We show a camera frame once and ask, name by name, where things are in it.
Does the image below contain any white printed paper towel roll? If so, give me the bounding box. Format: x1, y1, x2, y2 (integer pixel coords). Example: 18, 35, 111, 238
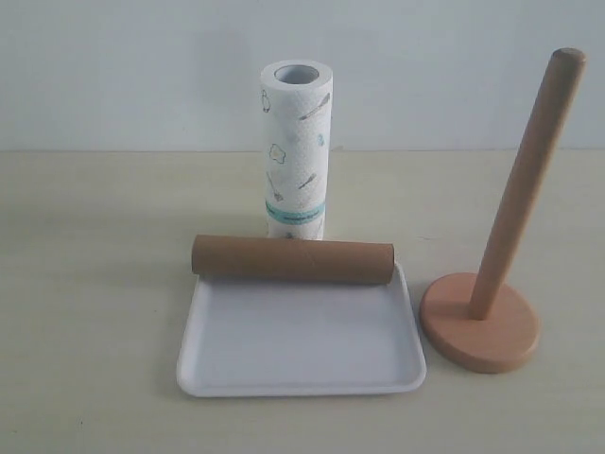
260, 60, 333, 240

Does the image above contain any brown cardboard tube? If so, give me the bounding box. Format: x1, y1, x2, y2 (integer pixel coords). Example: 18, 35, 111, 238
191, 235, 395, 285

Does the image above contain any wooden paper towel holder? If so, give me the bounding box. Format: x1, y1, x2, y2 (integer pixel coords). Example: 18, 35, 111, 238
420, 47, 586, 374

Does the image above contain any white plastic tray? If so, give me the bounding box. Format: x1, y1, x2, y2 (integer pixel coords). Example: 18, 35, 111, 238
176, 267, 426, 397

